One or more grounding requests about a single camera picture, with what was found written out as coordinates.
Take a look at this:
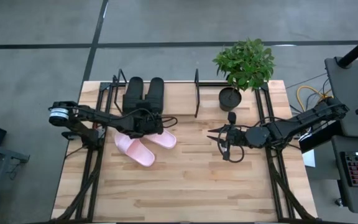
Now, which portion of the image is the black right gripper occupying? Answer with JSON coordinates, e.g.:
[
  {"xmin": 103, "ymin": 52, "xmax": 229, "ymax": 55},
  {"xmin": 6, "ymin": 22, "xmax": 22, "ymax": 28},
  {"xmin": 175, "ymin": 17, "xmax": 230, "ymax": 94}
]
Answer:
[{"xmin": 206, "ymin": 125, "xmax": 249, "ymax": 147}]

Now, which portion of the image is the pink rubber slide sandal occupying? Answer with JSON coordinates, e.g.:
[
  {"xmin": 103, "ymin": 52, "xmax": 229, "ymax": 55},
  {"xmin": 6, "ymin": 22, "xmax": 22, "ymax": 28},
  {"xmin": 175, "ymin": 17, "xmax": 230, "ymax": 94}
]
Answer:
[
  {"xmin": 113, "ymin": 131, "xmax": 156, "ymax": 167},
  {"xmin": 143, "ymin": 129, "xmax": 178, "ymax": 150}
]

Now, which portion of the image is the black rubber slide sandal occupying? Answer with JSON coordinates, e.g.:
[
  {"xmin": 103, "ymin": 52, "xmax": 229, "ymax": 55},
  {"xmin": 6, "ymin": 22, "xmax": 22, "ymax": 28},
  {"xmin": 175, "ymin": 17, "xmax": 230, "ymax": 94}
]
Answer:
[
  {"xmin": 144, "ymin": 77, "xmax": 165, "ymax": 114},
  {"xmin": 122, "ymin": 77, "xmax": 145, "ymax": 114}
]

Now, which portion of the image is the black metal wooden shoe shelf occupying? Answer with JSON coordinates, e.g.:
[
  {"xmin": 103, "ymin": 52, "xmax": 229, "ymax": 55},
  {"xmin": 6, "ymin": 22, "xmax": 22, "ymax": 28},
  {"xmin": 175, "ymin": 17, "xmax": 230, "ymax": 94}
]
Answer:
[{"xmin": 112, "ymin": 68, "xmax": 201, "ymax": 119}]

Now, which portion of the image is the green potted plant black pot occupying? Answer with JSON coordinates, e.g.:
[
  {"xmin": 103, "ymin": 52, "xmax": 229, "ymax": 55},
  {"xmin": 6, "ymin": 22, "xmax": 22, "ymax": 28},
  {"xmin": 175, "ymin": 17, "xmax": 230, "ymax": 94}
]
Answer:
[{"xmin": 212, "ymin": 37, "xmax": 275, "ymax": 112}]

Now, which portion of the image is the white paper sheet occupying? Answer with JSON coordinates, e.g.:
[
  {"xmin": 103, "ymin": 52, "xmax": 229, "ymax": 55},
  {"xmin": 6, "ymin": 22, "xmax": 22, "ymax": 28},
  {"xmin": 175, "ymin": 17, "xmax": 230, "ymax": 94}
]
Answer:
[{"xmin": 301, "ymin": 149, "xmax": 317, "ymax": 168}]

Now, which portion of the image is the black flat monitor box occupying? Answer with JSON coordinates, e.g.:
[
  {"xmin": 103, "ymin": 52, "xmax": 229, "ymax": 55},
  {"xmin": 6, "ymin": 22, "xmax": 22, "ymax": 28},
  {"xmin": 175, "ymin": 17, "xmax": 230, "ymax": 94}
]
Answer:
[{"xmin": 298, "ymin": 120, "xmax": 344, "ymax": 154}]

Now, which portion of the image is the grey cart top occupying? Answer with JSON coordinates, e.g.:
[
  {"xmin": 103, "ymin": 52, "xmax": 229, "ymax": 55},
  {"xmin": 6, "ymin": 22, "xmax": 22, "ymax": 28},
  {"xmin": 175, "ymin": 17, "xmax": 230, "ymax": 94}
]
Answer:
[{"xmin": 324, "ymin": 57, "xmax": 358, "ymax": 139}]

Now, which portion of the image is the grey keyboard desk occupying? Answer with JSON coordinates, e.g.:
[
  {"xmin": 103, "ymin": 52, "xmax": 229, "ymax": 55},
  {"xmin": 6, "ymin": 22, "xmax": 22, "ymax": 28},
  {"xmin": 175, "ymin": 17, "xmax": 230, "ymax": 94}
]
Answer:
[{"xmin": 331, "ymin": 135, "xmax": 358, "ymax": 216}]

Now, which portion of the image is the black round pole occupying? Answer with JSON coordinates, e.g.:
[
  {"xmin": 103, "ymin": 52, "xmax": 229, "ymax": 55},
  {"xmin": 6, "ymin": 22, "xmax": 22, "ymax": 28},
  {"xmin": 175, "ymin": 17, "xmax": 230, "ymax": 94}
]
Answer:
[{"xmin": 336, "ymin": 28, "xmax": 358, "ymax": 68}]

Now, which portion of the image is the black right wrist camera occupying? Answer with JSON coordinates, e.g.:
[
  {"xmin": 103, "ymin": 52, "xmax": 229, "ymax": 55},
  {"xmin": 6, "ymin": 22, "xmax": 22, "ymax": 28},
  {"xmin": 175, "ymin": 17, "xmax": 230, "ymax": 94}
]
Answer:
[{"xmin": 226, "ymin": 111, "xmax": 237, "ymax": 126}]

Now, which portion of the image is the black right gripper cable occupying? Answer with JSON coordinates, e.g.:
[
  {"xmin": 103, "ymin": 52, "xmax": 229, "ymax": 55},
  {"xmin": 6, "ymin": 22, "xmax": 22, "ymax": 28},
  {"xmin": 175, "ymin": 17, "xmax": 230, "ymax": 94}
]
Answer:
[{"xmin": 216, "ymin": 123, "xmax": 246, "ymax": 164}]

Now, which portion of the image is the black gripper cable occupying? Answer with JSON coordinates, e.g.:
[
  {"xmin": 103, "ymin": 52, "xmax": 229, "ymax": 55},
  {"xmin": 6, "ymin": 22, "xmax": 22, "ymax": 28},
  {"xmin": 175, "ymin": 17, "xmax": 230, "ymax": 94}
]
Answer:
[
  {"xmin": 216, "ymin": 123, "xmax": 246, "ymax": 164},
  {"xmin": 161, "ymin": 115, "xmax": 179, "ymax": 129}
]

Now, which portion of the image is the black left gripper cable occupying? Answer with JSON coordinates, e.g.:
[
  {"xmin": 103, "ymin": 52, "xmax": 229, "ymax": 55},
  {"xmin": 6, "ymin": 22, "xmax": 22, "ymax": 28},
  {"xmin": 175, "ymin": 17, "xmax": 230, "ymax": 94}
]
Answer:
[{"xmin": 161, "ymin": 115, "xmax": 179, "ymax": 129}]

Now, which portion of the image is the black aluminium table rig frame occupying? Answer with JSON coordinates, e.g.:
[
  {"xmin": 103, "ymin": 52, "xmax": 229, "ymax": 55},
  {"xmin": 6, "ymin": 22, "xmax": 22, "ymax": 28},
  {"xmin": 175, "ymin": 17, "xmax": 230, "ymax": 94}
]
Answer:
[{"xmin": 50, "ymin": 80, "xmax": 318, "ymax": 223}]

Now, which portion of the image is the yellow cable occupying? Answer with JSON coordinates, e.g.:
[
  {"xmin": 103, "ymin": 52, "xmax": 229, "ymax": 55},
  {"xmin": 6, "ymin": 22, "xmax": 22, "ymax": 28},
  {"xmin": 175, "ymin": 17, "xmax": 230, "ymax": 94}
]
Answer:
[{"xmin": 296, "ymin": 85, "xmax": 334, "ymax": 112}]

